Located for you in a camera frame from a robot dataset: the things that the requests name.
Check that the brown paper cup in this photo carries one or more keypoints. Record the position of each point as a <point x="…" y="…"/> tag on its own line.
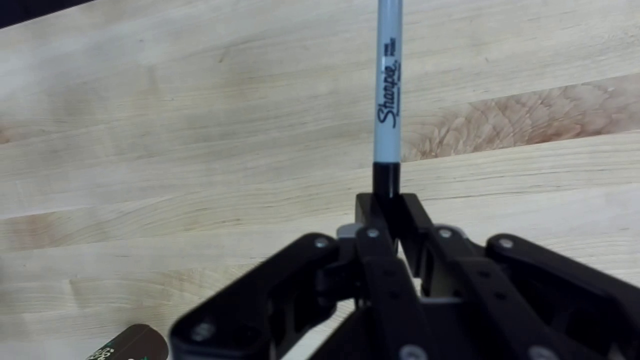
<point x="131" y="342"/>

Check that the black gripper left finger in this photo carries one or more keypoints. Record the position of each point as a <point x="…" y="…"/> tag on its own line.
<point x="381" y="280"/>

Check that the grey marker with black cap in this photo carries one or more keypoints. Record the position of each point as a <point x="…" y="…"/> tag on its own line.
<point x="389" y="100"/>

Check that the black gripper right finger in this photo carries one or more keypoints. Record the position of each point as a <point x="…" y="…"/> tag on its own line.
<point x="480" y="287"/>

